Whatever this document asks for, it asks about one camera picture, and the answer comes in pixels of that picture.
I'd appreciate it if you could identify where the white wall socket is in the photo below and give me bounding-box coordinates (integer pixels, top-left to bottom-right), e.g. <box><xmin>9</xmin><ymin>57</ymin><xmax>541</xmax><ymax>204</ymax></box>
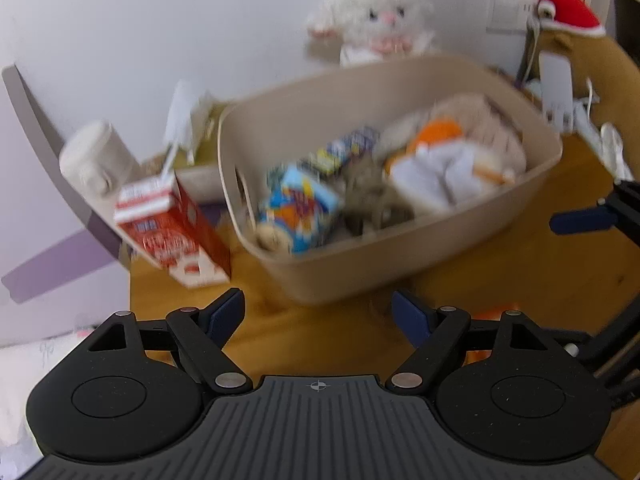
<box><xmin>486</xmin><ymin>0</ymin><xmax>536</xmax><ymax>34</ymax></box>

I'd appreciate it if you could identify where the colourful cartoon snack pack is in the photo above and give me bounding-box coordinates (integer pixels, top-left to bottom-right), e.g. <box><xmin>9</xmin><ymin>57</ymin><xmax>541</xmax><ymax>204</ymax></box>
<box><xmin>255</xmin><ymin>165</ymin><xmax>343</xmax><ymax>255</ymax></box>

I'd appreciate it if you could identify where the blue white checkered cloth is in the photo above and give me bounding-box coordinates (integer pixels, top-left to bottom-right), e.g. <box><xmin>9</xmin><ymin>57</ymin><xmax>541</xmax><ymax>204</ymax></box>
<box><xmin>387</xmin><ymin>141</ymin><xmax>518</xmax><ymax>214</ymax></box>

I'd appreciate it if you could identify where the lavender headboard panel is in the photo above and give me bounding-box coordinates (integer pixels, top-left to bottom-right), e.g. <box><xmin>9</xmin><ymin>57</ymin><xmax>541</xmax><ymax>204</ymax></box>
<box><xmin>1</xmin><ymin>66</ymin><xmax>129</xmax><ymax>346</ymax></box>

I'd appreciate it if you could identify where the white patterned bedding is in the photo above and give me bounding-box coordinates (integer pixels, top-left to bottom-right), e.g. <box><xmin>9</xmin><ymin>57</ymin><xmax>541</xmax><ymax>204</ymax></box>
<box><xmin>0</xmin><ymin>326</ymin><xmax>97</xmax><ymax>480</ymax></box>

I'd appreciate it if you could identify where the beige plastic storage bin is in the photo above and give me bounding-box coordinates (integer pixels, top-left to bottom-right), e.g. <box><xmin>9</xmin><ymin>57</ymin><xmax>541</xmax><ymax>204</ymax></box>
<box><xmin>217</xmin><ymin>53</ymin><xmax>563</xmax><ymax>304</ymax></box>

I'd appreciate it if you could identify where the brown plush with red hat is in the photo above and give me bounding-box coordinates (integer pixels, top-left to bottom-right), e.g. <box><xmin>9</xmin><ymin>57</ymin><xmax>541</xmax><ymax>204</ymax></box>
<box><xmin>527</xmin><ymin>0</ymin><xmax>639</xmax><ymax>177</ymax></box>

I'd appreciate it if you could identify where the white plush lamb toy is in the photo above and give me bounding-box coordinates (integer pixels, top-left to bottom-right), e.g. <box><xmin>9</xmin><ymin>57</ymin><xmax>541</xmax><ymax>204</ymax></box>
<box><xmin>307</xmin><ymin>0</ymin><xmax>437</xmax><ymax>67</ymax></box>

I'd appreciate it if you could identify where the red white milk carton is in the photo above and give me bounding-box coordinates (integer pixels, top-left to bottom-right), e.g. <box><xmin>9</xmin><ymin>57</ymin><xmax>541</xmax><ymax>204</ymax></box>
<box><xmin>114</xmin><ymin>174</ymin><xmax>231</xmax><ymax>288</ymax></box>

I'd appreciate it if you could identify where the white tissue pack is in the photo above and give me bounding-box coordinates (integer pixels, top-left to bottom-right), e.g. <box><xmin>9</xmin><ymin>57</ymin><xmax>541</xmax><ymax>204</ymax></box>
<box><xmin>160</xmin><ymin>79</ymin><xmax>227</xmax><ymax>178</ymax></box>

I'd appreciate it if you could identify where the dark blue card box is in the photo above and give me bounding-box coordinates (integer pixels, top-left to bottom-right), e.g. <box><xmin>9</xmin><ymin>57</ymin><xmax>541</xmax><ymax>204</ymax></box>
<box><xmin>304</xmin><ymin>126</ymin><xmax>380</xmax><ymax>179</ymax></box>

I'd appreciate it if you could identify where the white phone stand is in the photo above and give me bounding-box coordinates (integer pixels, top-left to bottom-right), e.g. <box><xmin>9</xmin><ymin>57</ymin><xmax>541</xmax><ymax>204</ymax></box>
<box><xmin>538</xmin><ymin>51</ymin><xmax>574</xmax><ymax>134</ymax></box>

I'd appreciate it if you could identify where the light blue crumpled cloth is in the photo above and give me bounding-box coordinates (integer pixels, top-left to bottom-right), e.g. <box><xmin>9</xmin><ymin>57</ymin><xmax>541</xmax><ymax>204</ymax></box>
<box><xmin>574</xmin><ymin>101</ymin><xmax>634</xmax><ymax>181</ymax></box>

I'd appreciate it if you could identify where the beige fuzzy plush item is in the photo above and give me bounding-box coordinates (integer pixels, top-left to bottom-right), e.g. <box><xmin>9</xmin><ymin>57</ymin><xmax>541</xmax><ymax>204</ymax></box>
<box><xmin>430</xmin><ymin>92</ymin><xmax>527</xmax><ymax>174</ymax></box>

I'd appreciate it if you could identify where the orange snack packet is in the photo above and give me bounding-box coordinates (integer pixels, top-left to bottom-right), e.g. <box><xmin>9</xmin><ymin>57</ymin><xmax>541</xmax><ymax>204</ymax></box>
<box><xmin>464</xmin><ymin>304</ymin><xmax>521</xmax><ymax>365</ymax></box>

